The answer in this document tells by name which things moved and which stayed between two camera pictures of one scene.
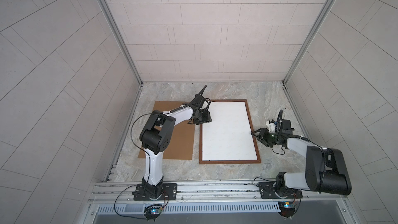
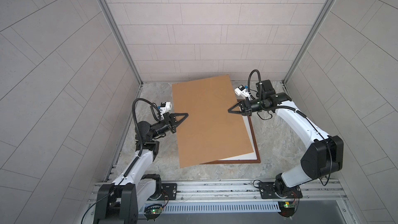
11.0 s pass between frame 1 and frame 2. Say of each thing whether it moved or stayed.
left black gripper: moved
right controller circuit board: stayed
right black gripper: moved
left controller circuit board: stayed
